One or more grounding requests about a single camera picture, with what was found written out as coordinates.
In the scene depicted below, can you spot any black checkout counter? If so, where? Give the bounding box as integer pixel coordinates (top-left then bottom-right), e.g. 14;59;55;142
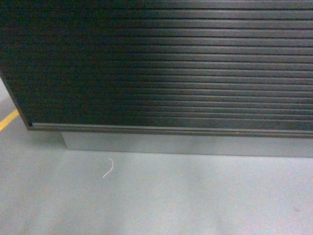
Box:
0;0;313;158

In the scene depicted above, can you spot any white string scrap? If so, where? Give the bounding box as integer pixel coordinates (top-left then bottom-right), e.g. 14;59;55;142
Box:
102;158;114;179

